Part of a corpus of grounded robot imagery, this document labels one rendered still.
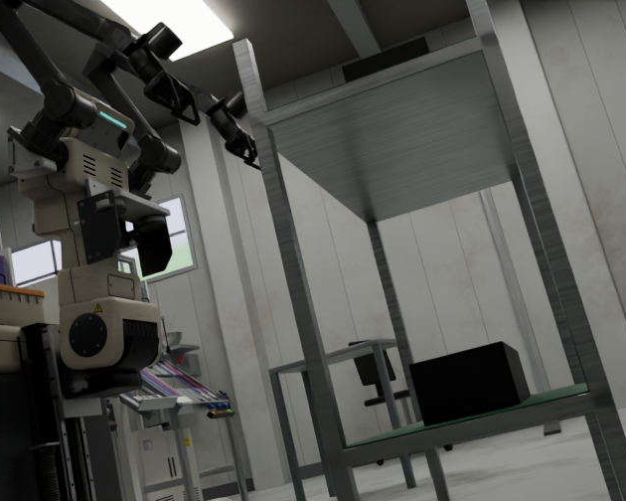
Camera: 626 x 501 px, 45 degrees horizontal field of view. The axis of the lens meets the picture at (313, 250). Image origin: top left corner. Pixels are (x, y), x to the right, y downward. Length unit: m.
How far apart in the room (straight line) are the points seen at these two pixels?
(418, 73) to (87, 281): 0.97
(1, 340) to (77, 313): 0.20
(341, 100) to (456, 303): 6.03
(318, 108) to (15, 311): 1.09
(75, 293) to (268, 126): 0.75
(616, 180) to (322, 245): 2.82
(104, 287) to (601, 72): 6.41
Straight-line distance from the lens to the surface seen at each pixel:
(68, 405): 1.97
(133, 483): 4.27
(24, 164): 1.90
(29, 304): 2.18
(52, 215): 2.03
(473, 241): 7.38
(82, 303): 1.90
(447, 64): 1.34
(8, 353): 1.99
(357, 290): 7.49
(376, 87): 1.34
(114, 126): 2.11
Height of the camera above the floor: 0.38
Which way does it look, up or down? 13 degrees up
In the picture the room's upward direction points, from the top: 14 degrees counter-clockwise
